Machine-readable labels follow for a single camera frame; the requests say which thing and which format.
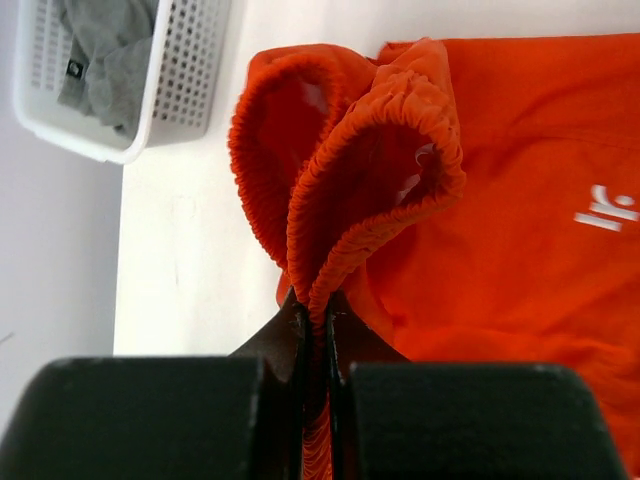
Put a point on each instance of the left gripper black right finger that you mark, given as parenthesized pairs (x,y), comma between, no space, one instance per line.
(395,419)

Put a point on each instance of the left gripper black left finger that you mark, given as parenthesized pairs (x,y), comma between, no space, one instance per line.
(237,416)

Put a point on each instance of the orange shorts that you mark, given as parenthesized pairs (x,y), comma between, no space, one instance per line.
(474,199)

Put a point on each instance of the grey shorts in basket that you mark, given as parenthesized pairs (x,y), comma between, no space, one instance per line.
(107,66)

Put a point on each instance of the white plastic basket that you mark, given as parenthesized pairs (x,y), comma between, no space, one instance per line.
(179,88)

